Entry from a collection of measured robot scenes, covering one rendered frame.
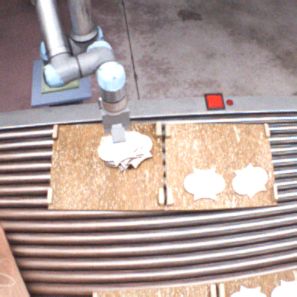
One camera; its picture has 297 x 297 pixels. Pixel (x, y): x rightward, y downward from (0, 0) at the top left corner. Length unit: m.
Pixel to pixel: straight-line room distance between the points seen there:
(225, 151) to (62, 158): 0.60
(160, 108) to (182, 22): 1.76
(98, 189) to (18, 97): 1.64
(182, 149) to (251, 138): 0.28
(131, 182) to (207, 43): 1.91
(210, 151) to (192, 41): 1.75
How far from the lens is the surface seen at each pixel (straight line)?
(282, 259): 1.58
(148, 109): 1.78
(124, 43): 3.28
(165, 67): 3.12
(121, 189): 1.58
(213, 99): 1.81
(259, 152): 1.70
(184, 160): 1.64
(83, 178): 1.62
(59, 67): 1.31
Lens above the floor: 2.37
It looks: 60 degrees down
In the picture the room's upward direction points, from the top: straight up
